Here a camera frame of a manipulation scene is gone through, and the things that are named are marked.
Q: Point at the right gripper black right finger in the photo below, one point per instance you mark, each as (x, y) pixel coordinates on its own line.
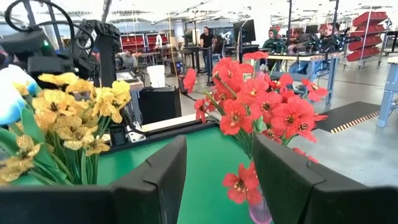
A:
(311, 202)

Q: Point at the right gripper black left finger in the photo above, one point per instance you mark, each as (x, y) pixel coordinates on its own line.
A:
(93, 205)

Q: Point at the yellow artificial flower bunch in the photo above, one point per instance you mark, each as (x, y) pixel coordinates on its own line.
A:
(115, 96)
(53, 105)

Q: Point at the white artificial tulip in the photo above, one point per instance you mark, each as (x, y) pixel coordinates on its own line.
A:
(12, 96)

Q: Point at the red artificial flower bunch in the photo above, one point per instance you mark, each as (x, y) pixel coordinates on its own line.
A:
(264, 105)
(315, 91)

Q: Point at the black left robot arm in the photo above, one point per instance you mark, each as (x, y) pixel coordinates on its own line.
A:
(37, 62)

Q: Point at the pink ribbed glass vase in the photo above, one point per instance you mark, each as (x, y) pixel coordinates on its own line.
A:
(258, 214)

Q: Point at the person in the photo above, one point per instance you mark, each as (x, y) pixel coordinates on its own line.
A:
(206, 39)
(329, 31)
(273, 40)
(128, 59)

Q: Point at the red bin shelf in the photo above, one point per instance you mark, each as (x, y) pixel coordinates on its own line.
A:
(133, 43)

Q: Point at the white bucket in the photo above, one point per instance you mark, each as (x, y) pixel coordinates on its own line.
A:
(156, 76)

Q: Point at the black cabinet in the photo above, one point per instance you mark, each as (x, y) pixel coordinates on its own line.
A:
(160, 104)

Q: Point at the black striped floor mat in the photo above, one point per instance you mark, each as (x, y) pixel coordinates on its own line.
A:
(345, 115)

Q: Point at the blue table leg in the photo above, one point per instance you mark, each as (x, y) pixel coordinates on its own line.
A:
(387, 93)

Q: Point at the black computer monitor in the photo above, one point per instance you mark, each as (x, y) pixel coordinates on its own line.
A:
(245, 31)

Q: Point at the blue legged workbench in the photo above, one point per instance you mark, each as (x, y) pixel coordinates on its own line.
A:
(311, 57)

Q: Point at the red bin rack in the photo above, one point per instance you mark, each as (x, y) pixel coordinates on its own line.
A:
(370, 34)

